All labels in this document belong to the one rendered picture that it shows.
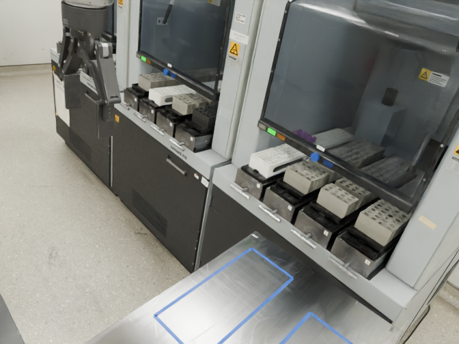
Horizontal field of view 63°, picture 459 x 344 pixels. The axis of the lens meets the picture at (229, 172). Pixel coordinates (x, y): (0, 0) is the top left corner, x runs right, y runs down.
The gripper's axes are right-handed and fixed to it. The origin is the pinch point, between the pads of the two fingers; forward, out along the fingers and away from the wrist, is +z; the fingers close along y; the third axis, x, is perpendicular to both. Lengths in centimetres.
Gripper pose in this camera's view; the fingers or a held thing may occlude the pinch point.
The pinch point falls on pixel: (88, 116)
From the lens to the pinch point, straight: 78.0
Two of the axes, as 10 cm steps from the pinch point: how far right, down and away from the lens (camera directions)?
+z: -1.7, 8.4, 5.1
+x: 7.2, -2.4, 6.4
